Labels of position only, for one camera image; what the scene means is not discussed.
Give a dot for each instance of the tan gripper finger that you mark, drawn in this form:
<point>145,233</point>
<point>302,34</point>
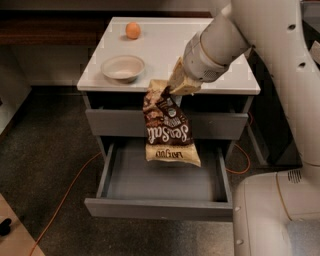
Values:
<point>177,78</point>
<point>185,87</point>

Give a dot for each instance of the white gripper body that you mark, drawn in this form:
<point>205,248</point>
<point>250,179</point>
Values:
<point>199,63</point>

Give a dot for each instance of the brown chip bag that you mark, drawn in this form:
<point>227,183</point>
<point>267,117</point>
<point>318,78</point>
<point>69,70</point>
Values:
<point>169,133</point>

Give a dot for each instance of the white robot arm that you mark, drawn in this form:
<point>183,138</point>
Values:
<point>265,204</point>

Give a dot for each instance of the grey drawer cabinet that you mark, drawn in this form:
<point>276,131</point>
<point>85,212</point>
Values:
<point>161,42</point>

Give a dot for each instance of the grey top drawer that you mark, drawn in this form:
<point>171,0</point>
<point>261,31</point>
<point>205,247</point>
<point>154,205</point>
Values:
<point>216,125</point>

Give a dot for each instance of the open grey middle drawer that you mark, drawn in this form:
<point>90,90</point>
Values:
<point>132,187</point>

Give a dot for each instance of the white paper bowl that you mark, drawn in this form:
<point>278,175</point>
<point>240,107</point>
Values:
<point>124,68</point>

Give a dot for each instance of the orange fruit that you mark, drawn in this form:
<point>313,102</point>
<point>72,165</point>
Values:
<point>133,30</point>

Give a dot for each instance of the dark wooden bench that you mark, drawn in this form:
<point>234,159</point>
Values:
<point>69,27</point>

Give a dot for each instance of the black object on floor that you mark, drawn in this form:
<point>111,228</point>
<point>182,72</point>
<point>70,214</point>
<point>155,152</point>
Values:
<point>5,227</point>

